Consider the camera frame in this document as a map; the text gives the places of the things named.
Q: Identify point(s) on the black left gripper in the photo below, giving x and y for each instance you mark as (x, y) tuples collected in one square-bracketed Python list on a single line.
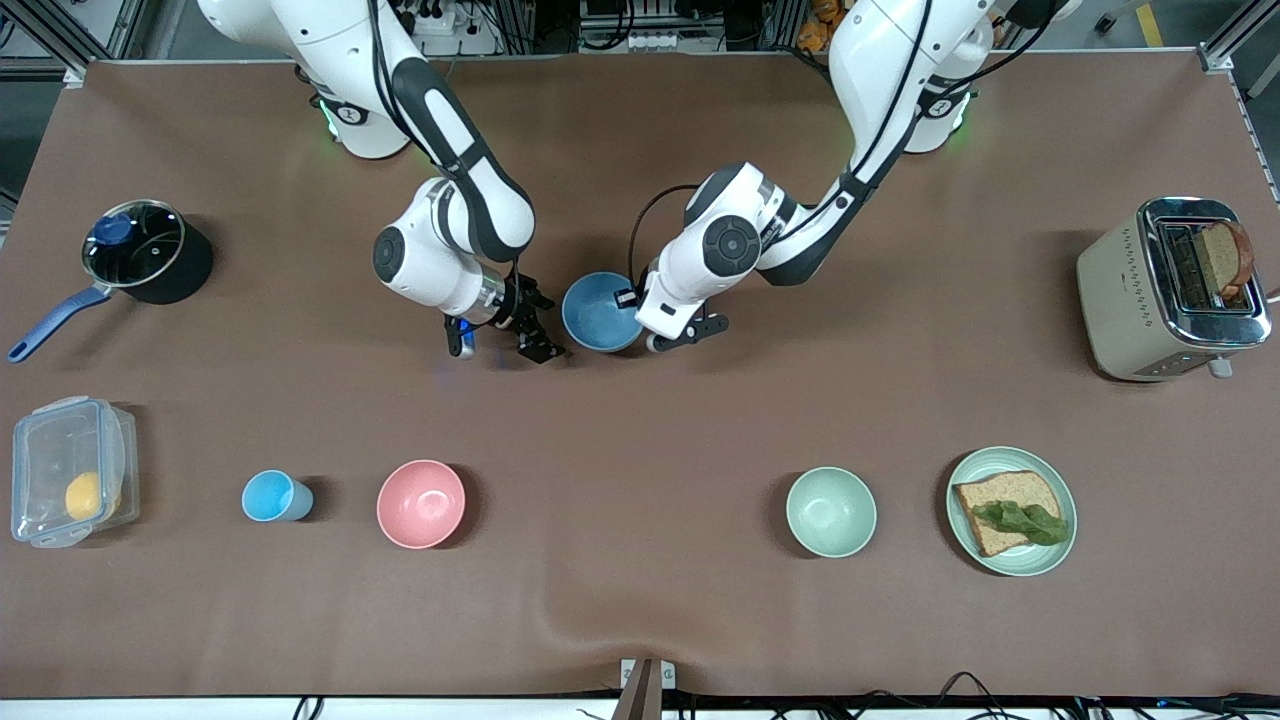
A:
[(627, 297)]

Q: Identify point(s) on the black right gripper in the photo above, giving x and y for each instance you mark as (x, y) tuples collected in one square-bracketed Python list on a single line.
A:
[(519, 307)]

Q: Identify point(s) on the blue bowl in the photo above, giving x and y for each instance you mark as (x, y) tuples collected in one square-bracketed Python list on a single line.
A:
[(595, 315)]

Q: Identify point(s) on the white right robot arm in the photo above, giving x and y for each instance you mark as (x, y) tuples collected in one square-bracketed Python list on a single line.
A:
[(440, 250)]

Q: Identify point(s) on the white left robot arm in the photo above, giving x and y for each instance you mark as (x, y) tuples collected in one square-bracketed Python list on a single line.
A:
[(730, 245)]

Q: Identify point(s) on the pink bowl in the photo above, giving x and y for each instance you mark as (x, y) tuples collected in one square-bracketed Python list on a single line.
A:
[(421, 504)]

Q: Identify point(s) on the pale green bowl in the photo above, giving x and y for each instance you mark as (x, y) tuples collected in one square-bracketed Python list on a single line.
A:
[(830, 512)]

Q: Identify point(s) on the brown table cloth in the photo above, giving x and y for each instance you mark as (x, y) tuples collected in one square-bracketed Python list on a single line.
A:
[(640, 450)]

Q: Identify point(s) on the light blue cup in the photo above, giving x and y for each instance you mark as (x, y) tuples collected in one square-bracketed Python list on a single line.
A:
[(268, 496)]

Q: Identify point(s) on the white power strip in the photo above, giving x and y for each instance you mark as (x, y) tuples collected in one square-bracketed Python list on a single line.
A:
[(450, 25)]

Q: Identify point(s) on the bag of orange snacks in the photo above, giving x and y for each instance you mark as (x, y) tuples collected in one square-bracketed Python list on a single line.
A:
[(822, 20)]

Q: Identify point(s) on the glass lid with blue knob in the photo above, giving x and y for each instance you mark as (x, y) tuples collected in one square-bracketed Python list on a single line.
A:
[(135, 245)]

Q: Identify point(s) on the brown bread slice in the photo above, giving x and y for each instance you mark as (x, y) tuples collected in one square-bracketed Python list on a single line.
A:
[(1000, 495)]

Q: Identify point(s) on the green lettuce leaf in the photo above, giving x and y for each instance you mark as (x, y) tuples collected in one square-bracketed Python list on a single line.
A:
[(1030, 522)]

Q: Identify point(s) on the pale green plate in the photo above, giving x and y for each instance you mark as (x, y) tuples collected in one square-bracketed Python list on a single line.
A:
[(1010, 560)]

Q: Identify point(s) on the yellow lemon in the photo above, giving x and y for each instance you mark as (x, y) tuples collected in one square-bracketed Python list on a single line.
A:
[(85, 496)]

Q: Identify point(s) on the beige steel toaster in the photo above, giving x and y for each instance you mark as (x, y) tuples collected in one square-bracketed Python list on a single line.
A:
[(1120, 300)]

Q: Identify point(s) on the clear plastic lidded container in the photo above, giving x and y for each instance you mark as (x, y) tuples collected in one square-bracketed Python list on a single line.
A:
[(50, 450)]

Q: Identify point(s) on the brown toast slice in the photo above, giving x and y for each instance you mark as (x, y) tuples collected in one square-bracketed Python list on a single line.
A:
[(1225, 260)]

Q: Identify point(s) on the metal table clamp bracket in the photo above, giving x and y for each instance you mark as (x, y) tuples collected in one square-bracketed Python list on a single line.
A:
[(647, 680)]

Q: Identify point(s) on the aluminium frame profile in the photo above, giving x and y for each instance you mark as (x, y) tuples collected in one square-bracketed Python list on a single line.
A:
[(1215, 58), (125, 25)]

